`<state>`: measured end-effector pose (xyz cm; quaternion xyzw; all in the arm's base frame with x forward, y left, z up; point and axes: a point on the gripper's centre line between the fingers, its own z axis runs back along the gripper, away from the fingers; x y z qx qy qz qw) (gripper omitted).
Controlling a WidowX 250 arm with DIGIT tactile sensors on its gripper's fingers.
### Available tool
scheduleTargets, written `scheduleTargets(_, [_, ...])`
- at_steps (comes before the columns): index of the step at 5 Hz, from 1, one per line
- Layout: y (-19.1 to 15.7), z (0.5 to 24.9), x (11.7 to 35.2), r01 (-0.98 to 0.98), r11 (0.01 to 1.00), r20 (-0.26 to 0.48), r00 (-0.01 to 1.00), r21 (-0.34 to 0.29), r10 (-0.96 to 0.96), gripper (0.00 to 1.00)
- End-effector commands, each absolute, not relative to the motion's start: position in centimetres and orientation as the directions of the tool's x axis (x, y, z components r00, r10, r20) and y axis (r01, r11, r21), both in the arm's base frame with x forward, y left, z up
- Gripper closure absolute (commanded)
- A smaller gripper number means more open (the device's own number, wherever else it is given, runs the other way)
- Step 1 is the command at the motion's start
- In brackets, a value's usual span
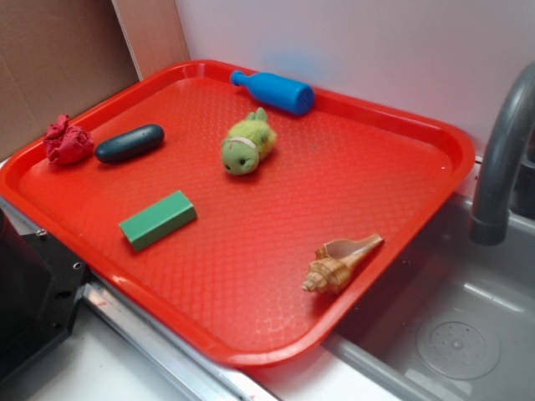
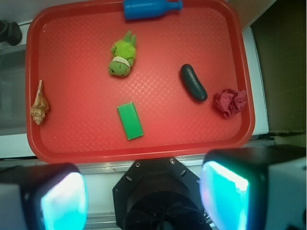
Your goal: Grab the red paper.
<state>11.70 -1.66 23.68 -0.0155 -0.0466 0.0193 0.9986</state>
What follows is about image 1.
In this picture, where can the red plastic tray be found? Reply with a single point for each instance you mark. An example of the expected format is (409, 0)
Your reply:
(229, 282)

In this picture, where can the green plush toy animal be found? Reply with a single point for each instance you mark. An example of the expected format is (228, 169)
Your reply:
(248, 142)

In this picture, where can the green rectangular block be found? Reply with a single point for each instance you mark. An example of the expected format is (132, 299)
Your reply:
(157, 221)

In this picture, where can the tan spiral seashell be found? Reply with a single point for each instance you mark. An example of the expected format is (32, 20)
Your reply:
(336, 262)

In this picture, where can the blue plastic toy bottle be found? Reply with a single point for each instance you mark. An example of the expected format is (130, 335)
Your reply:
(282, 93)

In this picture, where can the dark blue oval capsule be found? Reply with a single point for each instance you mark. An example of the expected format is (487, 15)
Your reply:
(130, 144)

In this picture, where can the light wooden board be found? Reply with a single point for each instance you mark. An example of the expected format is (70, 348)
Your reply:
(153, 34)

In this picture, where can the crumpled red paper ball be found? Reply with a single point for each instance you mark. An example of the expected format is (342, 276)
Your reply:
(67, 144)

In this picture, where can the grey plastic toy sink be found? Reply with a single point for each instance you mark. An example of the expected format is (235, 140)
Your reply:
(449, 319)

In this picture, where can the grey toy faucet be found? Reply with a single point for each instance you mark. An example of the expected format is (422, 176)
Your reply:
(506, 178)

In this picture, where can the brown cardboard panel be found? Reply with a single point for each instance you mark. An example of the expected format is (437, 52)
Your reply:
(57, 57)

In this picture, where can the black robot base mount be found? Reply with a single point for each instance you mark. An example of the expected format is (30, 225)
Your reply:
(42, 282)

